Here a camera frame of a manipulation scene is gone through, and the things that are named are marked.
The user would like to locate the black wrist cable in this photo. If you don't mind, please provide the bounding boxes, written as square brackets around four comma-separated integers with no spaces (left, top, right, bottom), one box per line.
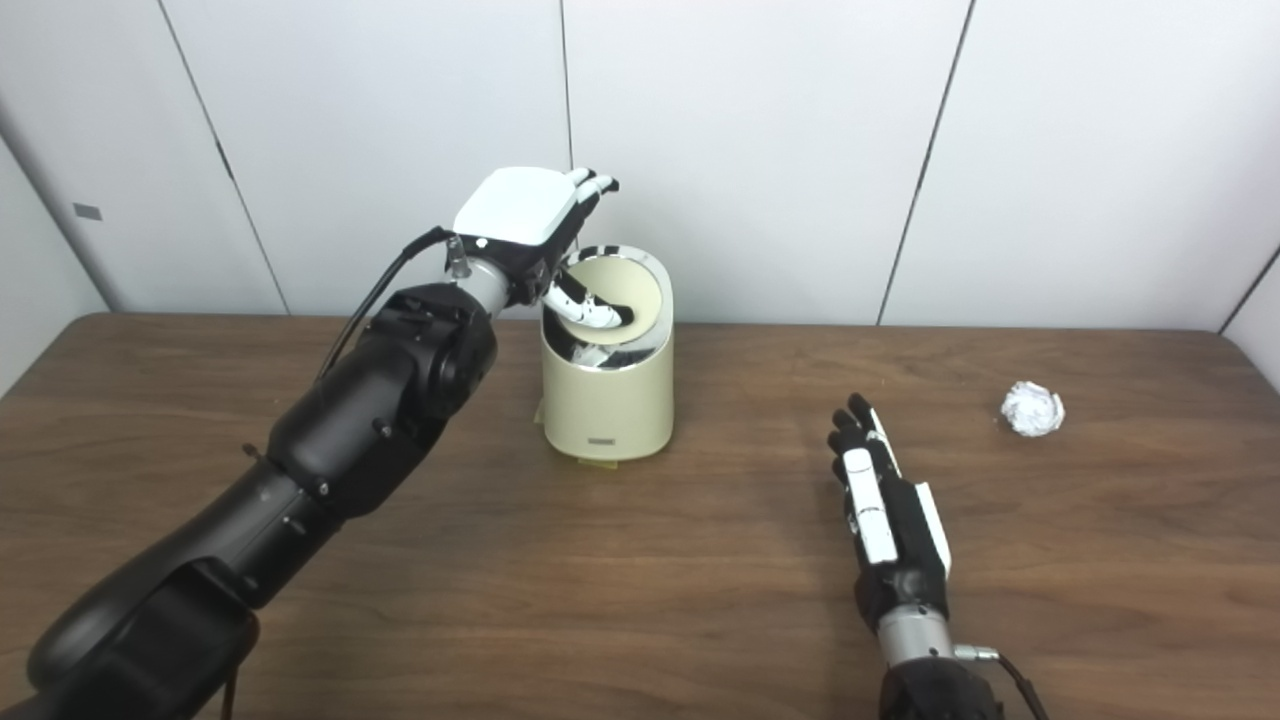
[315,226,457,383]
[955,645,1051,720]

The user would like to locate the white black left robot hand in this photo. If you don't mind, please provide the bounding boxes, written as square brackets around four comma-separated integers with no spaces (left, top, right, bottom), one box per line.
[452,166,637,331]

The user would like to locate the cream round bin lid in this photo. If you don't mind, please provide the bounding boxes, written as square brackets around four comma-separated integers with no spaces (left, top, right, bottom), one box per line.
[560,257,664,347]

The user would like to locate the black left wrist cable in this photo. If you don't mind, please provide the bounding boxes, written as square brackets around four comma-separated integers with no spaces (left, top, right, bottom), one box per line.
[315,226,457,383]

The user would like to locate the white paper ball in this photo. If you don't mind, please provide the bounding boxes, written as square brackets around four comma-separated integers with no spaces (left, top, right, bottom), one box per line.
[1001,380,1067,438]

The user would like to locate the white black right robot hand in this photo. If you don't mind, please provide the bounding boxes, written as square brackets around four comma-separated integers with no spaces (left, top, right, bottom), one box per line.
[827,393,953,633]

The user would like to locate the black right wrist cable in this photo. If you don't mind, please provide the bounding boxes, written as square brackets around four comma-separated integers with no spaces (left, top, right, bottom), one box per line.
[955,645,1051,720]

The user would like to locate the cream-colored bin body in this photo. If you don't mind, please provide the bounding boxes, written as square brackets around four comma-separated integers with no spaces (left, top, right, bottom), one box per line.
[540,245,675,463]

